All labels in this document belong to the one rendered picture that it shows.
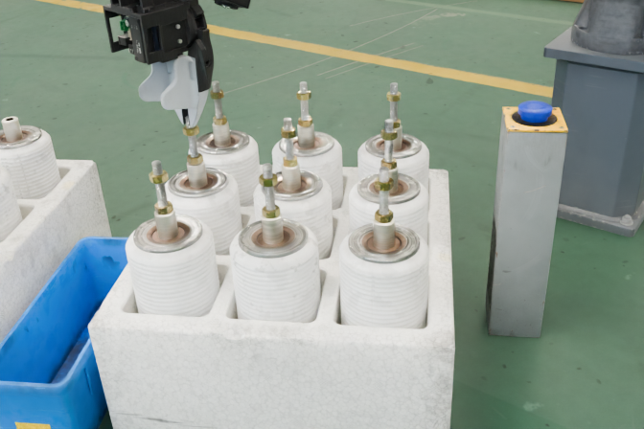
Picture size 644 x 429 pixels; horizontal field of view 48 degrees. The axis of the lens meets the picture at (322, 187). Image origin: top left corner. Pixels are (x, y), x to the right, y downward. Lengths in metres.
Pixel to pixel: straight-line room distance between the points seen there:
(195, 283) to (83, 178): 0.40
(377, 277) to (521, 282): 0.31
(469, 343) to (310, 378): 0.31
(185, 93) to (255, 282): 0.23
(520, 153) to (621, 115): 0.37
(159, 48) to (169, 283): 0.25
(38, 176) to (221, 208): 0.33
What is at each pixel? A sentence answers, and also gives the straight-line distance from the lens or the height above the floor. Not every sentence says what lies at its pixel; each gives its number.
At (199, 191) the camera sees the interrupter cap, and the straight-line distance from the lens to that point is 0.88.
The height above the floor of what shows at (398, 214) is 0.24.
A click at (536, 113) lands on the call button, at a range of 0.89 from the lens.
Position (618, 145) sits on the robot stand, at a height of 0.16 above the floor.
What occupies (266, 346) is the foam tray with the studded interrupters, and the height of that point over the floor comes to 0.17.
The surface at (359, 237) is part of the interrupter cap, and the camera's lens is 0.77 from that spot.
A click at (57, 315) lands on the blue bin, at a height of 0.07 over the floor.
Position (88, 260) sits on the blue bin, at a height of 0.08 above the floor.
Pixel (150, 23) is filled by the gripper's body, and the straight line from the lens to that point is 0.77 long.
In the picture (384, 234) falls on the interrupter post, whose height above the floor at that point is 0.27.
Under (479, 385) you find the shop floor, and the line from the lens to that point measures 0.97.
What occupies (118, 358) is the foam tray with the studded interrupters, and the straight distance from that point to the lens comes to 0.84.
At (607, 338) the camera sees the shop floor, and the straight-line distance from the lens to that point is 1.08.
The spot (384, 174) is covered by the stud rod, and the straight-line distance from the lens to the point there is 0.72.
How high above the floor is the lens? 0.67
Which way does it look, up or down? 29 degrees down
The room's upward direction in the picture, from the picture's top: 3 degrees counter-clockwise
